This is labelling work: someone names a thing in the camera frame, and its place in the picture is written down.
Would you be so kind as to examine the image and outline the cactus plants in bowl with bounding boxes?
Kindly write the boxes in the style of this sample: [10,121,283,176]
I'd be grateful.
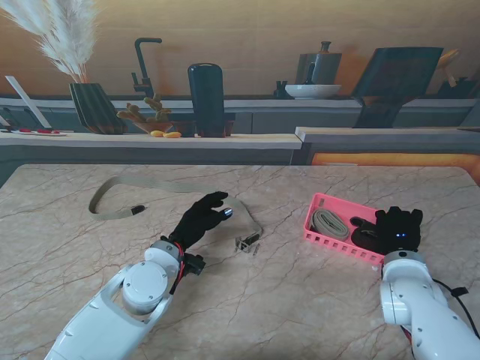
[115,93,176,134]

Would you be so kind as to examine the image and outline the white pampas grass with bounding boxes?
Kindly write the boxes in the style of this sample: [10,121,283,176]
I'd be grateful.
[0,0,102,86]

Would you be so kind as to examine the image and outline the tall black cylinder container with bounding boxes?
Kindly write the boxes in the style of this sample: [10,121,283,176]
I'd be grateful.
[187,62,227,138]

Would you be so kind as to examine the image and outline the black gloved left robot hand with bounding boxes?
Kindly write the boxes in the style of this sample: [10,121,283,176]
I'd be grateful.
[168,190,234,251]

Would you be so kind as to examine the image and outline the left arm red black cables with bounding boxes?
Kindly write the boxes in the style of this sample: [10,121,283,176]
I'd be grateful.
[168,241,188,297]

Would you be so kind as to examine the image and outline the plate with red food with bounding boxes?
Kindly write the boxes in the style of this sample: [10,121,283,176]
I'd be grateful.
[10,127,71,137]

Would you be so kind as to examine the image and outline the black kitchen faucet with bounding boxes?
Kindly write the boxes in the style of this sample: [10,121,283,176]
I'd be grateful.
[130,37,164,99]

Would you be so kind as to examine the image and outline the right arm red black cables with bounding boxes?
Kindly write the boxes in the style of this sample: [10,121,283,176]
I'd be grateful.
[400,277,480,338]

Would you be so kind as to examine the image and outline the white leaning board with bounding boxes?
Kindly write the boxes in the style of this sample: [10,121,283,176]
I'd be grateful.
[4,74,53,129]

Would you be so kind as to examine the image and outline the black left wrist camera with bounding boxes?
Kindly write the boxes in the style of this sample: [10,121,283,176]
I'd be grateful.
[185,253,207,275]

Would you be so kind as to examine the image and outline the grey pot with lid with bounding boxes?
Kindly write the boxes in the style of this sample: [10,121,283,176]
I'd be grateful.
[295,40,343,86]

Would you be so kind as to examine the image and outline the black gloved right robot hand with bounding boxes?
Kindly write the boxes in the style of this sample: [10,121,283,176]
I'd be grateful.
[374,205,424,255]

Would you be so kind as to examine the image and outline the beige woven belt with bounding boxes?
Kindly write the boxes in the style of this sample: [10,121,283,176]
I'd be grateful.
[312,208,352,242]
[88,175,263,254]

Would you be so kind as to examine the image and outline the arm red black cables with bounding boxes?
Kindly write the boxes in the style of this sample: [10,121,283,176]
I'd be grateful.
[400,277,480,338]
[168,241,188,297]

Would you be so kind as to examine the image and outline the grey back counter cabinets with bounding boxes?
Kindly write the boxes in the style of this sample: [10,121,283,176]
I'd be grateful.
[0,95,480,134]

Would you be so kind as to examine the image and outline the dark utensil holder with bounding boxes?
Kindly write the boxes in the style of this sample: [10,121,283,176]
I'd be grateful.
[438,76,480,99]

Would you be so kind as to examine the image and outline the white speckled bowl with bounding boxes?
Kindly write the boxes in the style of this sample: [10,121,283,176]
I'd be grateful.
[283,83,343,101]

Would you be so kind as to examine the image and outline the raised counter orange glow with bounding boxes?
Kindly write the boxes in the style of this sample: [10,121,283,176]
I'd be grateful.
[294,126,480,167]

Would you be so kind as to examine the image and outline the dark ribbed vase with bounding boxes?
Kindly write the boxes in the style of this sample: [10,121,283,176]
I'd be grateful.
[68,82,127,135]

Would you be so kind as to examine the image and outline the dark brown belt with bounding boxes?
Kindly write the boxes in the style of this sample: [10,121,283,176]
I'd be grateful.
[349,216,380,251]

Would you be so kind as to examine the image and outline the wooden kitchen utensils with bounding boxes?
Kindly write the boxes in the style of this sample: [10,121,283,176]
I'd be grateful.
[436,48,463,86]

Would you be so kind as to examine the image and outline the pink plastic storage basket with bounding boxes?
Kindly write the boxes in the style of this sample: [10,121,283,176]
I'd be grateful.
[302,192,425,266]

